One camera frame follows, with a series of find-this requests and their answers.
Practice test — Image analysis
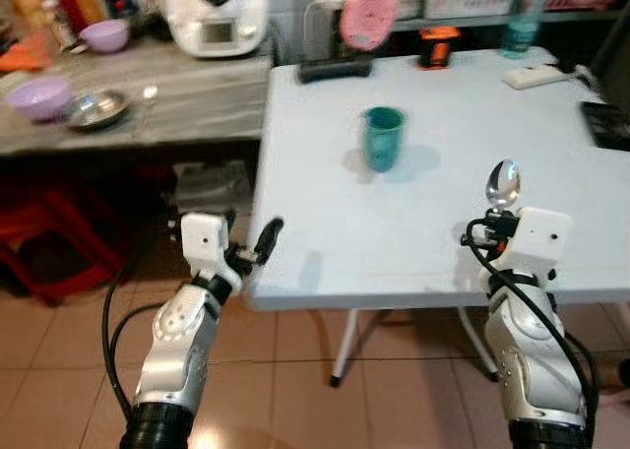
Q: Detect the orange and black box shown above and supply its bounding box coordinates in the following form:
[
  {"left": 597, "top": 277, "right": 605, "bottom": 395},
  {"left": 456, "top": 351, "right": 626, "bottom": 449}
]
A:
[{"left": 417, "top": 25, "right": 463, "bottom": 72}]

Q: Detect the white folding table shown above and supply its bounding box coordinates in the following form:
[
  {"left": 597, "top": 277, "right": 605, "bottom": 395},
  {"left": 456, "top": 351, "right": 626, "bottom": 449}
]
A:
[{"left": 246, "top": 47, "right": 630, "bottom": 387}]

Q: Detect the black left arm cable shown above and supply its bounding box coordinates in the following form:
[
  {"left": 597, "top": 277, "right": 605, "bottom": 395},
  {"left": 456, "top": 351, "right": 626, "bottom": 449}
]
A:
[{"left": 102, "top": 256, "right": 166, "bottom": 422}]

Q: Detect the red lidded jar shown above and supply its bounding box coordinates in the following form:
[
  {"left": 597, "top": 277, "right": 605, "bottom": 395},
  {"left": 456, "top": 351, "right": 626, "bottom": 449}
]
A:
[{"left": 53, "top": 0, "right": 91, "bottom": 32}]

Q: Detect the purple plastic bowl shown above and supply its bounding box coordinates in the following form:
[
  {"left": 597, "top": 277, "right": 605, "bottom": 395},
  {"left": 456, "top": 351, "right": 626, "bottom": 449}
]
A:
[
  {"left": 78, "top": 18, "right": 132, "bottom": 55},
  {"left": 7, "top": 76, "right": 73, "bottom": 124}
]

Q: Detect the red plastic stool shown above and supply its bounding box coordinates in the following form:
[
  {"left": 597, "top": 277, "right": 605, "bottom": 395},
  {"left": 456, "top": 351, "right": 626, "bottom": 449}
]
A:
[{"left": 0, "top": 181, "right": 131, "bottom": 304}]

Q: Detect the orange cloth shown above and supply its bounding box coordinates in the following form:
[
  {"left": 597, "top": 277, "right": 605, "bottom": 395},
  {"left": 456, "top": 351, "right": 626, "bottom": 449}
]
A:
[{"left": 0, "top": 30, "right": 56, "bottom": 73}]

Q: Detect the shiny metal spoon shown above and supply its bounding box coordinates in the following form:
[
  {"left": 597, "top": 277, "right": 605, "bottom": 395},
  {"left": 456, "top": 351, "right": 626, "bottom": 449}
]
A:
[{"left": 485, "top": 159, "right": 524, "bottom": 212}]

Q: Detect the white kitchen appliance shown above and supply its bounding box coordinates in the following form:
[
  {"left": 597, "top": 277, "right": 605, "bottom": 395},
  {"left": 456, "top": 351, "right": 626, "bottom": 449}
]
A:
[{"left": 157, "top": 0, "right": 273, "bottom": 60}]

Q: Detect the white power strip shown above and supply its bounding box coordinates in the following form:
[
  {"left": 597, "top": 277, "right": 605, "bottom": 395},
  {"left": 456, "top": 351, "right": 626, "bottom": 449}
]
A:
[{"left": 503, "top": 62, "right": 578, "bottom": 91}]

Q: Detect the grey box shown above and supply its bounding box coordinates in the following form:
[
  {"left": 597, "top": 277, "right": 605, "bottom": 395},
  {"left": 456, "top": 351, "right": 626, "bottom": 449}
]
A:
[{"left": 174, "top": 160, "right": 253, "bottom": 215}]

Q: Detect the small metal spoon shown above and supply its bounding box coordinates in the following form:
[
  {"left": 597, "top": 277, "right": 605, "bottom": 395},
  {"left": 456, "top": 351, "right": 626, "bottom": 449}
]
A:
[{"left": 137, "top": 84, "right": 159, "bottom": 137}]

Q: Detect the teal plastic cup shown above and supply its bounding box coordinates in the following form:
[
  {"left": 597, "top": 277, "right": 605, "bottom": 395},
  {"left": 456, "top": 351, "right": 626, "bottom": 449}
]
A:
[{"left": 361, "top": 105, "right": 408, "bottom": 173}]

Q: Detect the pink round fan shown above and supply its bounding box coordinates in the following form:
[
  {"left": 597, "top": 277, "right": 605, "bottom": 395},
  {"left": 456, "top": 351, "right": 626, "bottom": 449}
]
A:
[{"left": 339, "top": 0, "right": 400, "bottom": 54}]

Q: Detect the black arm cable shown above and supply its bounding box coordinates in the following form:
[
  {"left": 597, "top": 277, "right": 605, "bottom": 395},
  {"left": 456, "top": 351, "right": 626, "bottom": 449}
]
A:
[
  {"left": 462, "top": 221, "right": 600, "bottom": 442},
  {"left": 102, "top": 256, "right": 166, "bottom": 422}
]

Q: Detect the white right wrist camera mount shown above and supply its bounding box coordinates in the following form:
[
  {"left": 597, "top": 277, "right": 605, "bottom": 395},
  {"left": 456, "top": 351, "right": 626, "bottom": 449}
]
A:
[{"left": 488, "top": 207, "right": 575, "bottom": 279}]

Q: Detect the teal clear bottle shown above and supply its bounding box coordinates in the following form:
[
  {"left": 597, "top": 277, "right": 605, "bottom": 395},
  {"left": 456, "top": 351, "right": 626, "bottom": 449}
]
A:
[{"left": 501, "top": 0, "right": 548, "bottom": 60}]

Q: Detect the grey wooden sideboard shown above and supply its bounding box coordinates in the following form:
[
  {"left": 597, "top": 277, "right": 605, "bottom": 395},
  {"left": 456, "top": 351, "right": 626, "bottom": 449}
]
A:
[{"left": 0, "top": 33, "right": 276, "bottom": 160}]

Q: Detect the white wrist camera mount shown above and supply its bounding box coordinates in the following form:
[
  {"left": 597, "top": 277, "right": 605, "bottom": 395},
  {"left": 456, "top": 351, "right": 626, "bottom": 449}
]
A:
[
  {"left": 488, "top": 207, "right": 575, "bottom": 279},
  {"left": 179, "top": 212, "right": 233, "bottom": 279}
]

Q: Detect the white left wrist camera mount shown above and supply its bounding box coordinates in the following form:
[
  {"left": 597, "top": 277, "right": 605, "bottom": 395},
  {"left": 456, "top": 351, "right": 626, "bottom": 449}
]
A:
[{"left": 179, "top": 212, "right": 233, "bottom": 279}]

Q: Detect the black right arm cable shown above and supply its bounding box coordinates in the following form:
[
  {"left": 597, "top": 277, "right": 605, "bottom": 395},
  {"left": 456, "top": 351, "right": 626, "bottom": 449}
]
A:
[{"left": 462, "top": 221, "right": 600, "bottom": 442}]

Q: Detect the black flat base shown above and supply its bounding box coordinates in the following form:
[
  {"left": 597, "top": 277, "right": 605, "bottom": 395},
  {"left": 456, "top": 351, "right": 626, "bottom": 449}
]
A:
[{"left": 297, "top": 54, "right": 376, "bottom": 85}]

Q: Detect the stainless steel dish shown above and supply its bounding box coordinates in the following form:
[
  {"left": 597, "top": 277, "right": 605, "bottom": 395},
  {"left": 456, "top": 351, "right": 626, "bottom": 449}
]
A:
[{"left": 58, "top": 89, "right": 133, "bottom": 133}]

